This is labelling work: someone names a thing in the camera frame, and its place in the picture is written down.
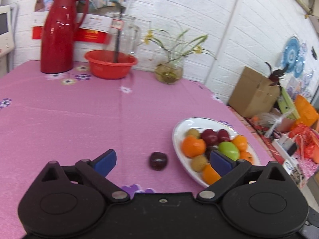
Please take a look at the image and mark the green apple front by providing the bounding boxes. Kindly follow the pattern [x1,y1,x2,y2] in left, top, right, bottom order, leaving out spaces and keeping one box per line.
[218,141,239,161]

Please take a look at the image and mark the red mesh bag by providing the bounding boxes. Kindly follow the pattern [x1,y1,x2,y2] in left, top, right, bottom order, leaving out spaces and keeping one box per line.
[288,123,318,164]

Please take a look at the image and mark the large orange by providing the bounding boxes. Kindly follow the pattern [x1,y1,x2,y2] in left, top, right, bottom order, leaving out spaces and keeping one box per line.
[202,164,221,186]
[231,135,248,152]

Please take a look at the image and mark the small tan kiwi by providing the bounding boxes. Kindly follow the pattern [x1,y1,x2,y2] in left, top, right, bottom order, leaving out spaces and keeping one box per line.
[190,155,208,173]

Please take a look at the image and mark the brown cardboard box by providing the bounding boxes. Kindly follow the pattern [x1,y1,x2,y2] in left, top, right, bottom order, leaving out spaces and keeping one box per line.
[228,67,281,118]

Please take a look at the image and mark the pink floral tablecloth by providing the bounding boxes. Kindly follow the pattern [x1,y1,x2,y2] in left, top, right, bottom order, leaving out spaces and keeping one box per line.
[0,59,278,239]

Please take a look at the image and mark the plaid red cloth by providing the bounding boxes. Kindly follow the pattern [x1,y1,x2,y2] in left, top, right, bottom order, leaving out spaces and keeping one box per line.
[228,106,284,165]

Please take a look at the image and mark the white oval plate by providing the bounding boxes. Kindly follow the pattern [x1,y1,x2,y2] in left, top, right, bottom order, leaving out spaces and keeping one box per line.
[172,117,261,188]

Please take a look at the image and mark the glass pitcher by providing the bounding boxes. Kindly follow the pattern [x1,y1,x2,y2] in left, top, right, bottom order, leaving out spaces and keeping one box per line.
[103,12,141,56]

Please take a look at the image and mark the glass vase with plant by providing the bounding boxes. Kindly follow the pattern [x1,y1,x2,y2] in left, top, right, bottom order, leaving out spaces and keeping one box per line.
[140,22,216,85]

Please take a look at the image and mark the red plum front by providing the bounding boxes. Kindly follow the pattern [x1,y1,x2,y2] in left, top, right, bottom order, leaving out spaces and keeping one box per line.
[217,129,230,143]

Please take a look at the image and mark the red plum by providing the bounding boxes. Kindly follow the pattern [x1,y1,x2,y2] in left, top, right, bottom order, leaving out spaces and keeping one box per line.
[217,129,230,143]
[201,129,218,147]

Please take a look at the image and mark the brown kiwi fruit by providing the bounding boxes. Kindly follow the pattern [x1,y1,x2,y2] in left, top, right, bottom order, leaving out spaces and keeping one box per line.
[185,128,201,138]

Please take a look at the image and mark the orange bag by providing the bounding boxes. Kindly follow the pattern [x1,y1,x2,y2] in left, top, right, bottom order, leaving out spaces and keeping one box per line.
[294,94,318,127]

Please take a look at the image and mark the white water dispenser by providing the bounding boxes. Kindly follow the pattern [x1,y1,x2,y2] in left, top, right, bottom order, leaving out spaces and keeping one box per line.
[0,3,18,77]

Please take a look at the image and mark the red plastic basin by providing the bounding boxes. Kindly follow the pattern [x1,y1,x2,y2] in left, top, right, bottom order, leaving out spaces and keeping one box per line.
[84,50,138,79]

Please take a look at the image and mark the dark red leafy plant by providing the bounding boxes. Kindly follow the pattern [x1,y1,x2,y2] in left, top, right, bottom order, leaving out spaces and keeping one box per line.
[264,62,289,87]

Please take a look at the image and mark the blue wall plates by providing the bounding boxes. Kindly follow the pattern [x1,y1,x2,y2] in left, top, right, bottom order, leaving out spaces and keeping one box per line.
[281,36,308,78]

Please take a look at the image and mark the white power strip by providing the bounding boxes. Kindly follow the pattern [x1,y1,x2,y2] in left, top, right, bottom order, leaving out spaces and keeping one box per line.
[271,134,297,166]

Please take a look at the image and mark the mandarin orange with stem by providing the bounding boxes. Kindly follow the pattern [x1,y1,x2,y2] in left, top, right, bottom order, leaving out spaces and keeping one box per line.
[181,136,206,158]

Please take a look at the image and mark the plastic bag with fruit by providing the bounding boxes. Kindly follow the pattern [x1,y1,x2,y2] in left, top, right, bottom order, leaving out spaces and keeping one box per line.
[250,110,292,138]

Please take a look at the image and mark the green box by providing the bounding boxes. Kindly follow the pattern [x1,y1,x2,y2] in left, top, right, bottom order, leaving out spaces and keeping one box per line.
[277,88,299,120]

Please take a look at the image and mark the bedding wall poster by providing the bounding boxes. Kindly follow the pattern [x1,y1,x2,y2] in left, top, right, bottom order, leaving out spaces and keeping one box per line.
[31,0,131,44]

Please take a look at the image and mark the dark purple plum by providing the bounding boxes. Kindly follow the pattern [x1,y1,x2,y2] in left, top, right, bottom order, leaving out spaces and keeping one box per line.
[149,152,168,171]

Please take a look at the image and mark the red thermos jug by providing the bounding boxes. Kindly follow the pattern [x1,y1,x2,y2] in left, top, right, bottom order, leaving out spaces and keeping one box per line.
[40,0,89,74]

